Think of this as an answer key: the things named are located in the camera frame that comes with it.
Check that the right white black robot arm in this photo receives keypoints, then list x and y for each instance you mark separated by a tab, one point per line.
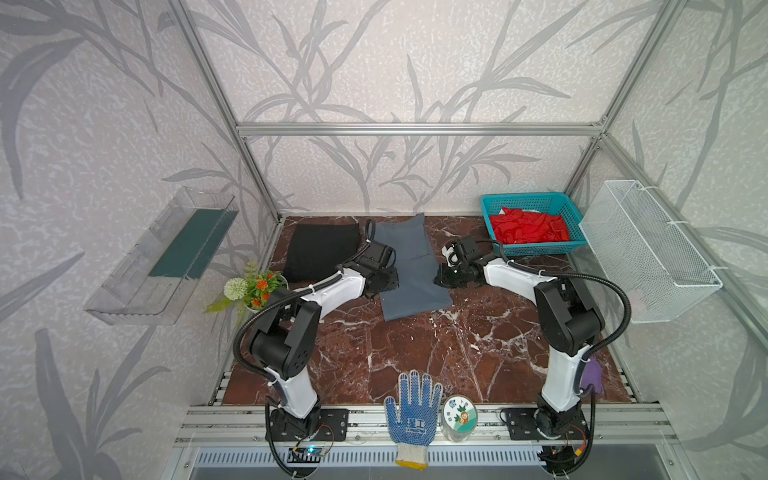
569	316

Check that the blue dotted work glove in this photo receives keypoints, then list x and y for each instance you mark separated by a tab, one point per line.
412	418

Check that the green circuit board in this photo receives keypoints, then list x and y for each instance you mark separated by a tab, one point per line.
309	454

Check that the folded black t shirt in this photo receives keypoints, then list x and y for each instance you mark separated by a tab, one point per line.
315	251

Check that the round tin with cartoon label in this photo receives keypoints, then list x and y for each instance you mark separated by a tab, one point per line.
458	417

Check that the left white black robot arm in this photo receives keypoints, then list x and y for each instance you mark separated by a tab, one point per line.
278	341

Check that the white wire mesh basket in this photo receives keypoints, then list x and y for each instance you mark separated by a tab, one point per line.
645	252

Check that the clear plastic wall shelf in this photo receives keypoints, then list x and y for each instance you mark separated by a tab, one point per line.
153	283

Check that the grey t shirt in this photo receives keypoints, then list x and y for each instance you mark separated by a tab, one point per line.
416	265

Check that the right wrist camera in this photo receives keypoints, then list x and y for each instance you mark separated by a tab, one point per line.
452	253

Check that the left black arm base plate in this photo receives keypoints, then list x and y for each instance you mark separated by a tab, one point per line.
325	424

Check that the teal plastic basket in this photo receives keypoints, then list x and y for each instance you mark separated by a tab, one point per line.
551	203

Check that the potted artificial flower plant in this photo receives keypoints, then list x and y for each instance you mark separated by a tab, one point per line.
249	292

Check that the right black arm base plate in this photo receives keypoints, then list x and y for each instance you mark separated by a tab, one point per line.
544	423

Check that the purple object by right wall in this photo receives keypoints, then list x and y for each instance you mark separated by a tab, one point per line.
592	377

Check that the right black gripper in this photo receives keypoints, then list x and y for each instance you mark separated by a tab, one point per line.
447	276

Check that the red t shirt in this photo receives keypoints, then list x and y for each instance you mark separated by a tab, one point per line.
517	226

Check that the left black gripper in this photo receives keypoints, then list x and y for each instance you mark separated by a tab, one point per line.
387	280

